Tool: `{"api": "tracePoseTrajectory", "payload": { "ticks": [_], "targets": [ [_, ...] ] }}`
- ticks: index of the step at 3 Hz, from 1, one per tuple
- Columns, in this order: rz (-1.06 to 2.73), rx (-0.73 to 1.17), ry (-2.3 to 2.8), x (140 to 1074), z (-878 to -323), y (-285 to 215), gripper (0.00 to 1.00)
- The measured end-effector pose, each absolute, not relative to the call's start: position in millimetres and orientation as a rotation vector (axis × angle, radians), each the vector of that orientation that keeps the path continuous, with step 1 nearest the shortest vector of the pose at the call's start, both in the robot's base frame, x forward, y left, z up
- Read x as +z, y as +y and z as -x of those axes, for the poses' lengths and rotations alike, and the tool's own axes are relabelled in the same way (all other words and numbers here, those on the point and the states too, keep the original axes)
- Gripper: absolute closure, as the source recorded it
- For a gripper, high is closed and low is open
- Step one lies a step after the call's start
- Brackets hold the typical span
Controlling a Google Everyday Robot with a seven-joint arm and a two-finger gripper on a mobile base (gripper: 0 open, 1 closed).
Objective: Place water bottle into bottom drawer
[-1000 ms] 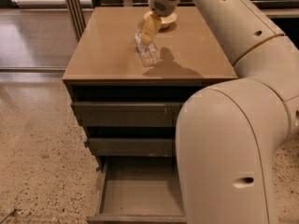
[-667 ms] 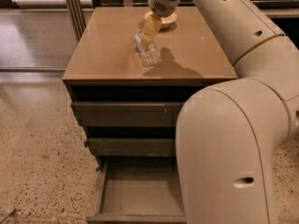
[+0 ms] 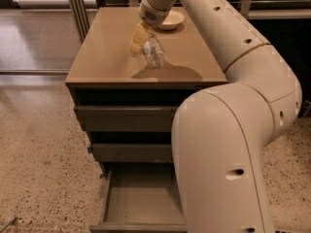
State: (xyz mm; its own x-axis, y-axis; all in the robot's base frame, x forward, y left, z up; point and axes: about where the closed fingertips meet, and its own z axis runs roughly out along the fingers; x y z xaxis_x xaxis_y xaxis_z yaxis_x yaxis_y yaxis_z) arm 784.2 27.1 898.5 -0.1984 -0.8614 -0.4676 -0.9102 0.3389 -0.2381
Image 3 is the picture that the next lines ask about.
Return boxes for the clear plastic water bottle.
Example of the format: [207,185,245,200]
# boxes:
[142,35,166,68]

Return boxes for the metal window frame post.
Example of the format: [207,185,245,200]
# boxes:
[68,0,89,42]

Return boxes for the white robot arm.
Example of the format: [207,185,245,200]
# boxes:
[130,0,302,233]

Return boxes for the metal rod on floor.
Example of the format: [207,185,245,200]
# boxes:
[0,217,17,233]

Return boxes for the white bowl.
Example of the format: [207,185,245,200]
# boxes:
[158,10,185,30]

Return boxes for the top grey drawer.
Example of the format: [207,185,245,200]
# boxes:
[75,106,177,132]

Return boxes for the tan drawer cabinet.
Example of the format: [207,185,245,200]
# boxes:
[64,6,228,180]

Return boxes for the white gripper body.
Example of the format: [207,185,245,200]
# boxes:
[139,0,169,27]

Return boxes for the open bottom grey drawer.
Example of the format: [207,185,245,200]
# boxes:
[89,163,187,233]

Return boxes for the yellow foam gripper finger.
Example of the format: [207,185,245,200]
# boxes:
[129,22,152,55]

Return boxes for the middle grey drawer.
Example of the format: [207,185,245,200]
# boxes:
[90,144,173,163]

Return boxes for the dark box on floor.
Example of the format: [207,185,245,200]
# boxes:
[302,100,311,117]

